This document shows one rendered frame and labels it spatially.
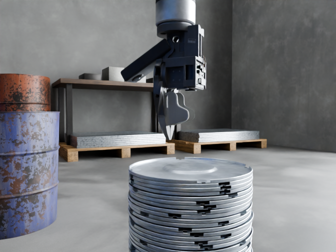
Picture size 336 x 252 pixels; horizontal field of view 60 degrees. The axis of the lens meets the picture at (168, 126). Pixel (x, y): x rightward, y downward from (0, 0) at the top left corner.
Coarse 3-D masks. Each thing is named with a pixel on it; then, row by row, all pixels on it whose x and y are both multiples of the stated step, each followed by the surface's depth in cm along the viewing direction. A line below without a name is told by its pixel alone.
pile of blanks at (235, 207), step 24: (144, 192) 59; (168, 192) 57; (192, 192) 56; (216, 192) 56; (240, 192) 59; (144, 216) 61; (168, 216) 56; (192, 216) 56; (216, 216) 56; (240, 216) 60; (144, 240) 60; (168, 240) 57; (192, 240) 56; (216, 240) 56; (240, 240) 60
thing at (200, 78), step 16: (160, 32) 54; (176, 32) 54; (192, 32) 52; (176, 48) 54; (192, 48) 52; (160, 64) 53; (176, 64) 52; (192, 64) 52; (176, 80) 53; (192, 80) 51
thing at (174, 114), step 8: (168, 96) 54; (176, 96) 54; (168, 104) 54; (176, 104) 54; (168, 112) 54; (176, 112) 54; (184, 112) 53; (160, 120) 54; (168, 120) 54; (176, 120) 54; (184, 120) 53; (168, 128) 56; (168, 136) 56
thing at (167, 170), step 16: (144, 160) 78; (160, 160) 81; (176, 160) 81; (192, 160) 81; (208, 160) 81; (224, 160) 80; (144, 176) 59; (160, 176) 61; (176, 176) 61; (192, 176) 61; (208, 176) 61; (224, 176) 61; (240, 176) 59
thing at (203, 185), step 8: (248, 176) 62; (160, 184) 57; (168, 184) 56; (176, 184) 56; (184, 184) 55; (192, 184) 55; (200, 184) 55; (208, 184) 55; (216, 184) 56; (224, 184) 57; (232, 184) 58
